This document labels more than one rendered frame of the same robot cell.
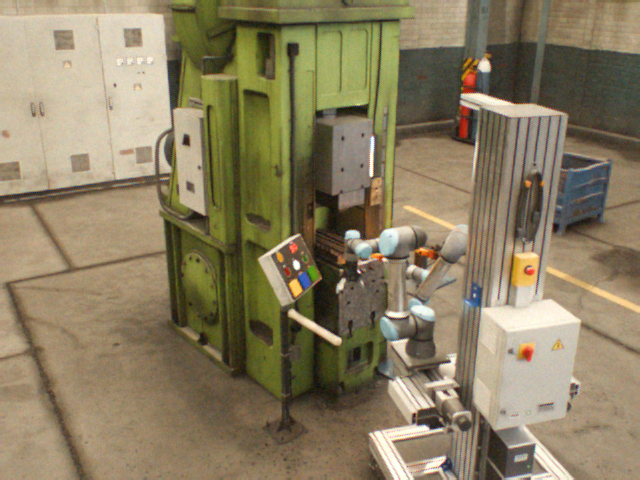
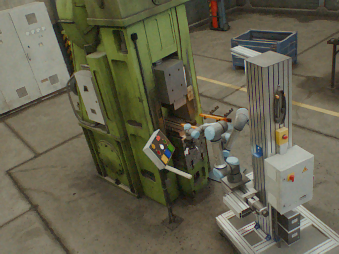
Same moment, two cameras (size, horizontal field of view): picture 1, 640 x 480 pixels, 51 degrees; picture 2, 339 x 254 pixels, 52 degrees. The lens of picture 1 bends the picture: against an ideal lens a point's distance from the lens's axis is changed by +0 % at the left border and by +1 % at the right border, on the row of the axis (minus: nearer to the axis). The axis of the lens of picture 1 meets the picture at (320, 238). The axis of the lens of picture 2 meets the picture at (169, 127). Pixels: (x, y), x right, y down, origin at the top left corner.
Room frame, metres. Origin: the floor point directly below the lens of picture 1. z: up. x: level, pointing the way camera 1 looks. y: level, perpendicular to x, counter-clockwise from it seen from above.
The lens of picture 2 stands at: (0.23, 0.13, 3.01)
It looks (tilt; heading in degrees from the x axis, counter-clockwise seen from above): 29 degrees down; 358
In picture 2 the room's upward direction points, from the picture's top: 12 degrees counter-clockwise
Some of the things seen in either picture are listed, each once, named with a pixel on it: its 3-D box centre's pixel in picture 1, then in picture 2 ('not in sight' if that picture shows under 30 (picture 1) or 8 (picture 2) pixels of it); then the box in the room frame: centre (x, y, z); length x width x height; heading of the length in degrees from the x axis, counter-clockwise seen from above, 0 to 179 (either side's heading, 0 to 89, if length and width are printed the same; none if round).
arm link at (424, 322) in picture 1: (421, 321); (232, 165); (2.83, -0.49, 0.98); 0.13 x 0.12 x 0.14; 114
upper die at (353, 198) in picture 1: (328, 190); (166, 99); (3.88, -0.05, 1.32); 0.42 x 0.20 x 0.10; 39
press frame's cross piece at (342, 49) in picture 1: (319, 61); (147, 34); (4.02, 0.01, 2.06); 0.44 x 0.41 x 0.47; 39
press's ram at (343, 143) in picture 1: (334, 149); (165, 78); (3.90, -0.08, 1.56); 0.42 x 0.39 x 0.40; 39
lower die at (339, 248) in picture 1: (328, 245); (172, 126); (3.88, -0.05, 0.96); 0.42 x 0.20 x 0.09; 39
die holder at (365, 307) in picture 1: (333, 281); (177, 141); (3.92, -0.08, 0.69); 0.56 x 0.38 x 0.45; 39
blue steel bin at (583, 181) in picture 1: (541, 184); (263, 50); (7.30, -2.51, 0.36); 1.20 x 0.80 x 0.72; 37
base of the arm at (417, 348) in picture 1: (421, 342); (234, 174); (2.84, -0.49, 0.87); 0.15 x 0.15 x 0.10
